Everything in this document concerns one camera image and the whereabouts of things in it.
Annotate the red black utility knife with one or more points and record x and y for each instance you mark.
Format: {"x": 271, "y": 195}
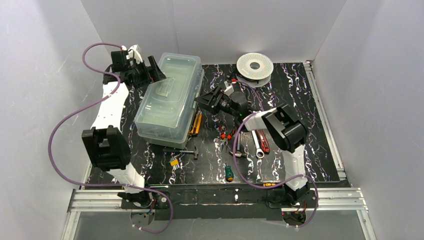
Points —
{"x": 264, "y": 145}

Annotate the green handled screwdriver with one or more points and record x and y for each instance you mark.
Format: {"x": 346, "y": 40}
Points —
{"x": 229, "y": 175}

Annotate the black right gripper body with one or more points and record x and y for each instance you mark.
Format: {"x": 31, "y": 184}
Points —
{"x": 215, "y": 100}

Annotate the yellow black screwdriver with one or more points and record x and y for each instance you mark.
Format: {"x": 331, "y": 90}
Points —
{"x": 268, "y": 184}

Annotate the yellow hex key set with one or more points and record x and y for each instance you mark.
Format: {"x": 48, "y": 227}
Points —
{"x": 175, "y": 163}

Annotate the small black hammer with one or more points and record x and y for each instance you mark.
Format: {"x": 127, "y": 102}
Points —
{"x": 194, "y": 152}

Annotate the silver combination wrench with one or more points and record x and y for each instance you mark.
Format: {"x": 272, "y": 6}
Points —
{"x": 258, "y": 151}

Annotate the white filament spool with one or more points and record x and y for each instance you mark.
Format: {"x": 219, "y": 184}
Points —
{"x": 254, "y": 69}

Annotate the black marbled table mat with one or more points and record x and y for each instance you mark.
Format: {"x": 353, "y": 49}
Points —
{"x": 289, "y": 84}

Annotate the green plastic tool box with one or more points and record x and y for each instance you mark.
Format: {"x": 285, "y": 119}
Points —
{"x": 168, "y": 107}

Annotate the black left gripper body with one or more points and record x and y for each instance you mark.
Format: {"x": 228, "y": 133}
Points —
{"x": 145, "y": 72}

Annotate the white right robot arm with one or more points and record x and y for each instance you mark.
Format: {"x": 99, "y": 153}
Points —
{"x": 284, "y": 126}

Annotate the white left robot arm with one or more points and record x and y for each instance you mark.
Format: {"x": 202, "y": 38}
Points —
{"x": 104, "y": 142}

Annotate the red needle nose pliers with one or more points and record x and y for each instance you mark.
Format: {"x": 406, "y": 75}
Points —
{"x": 225, "y": 137}

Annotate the orange utility knife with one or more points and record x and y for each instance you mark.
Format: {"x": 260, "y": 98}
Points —
{"x": 196, "y": 124}

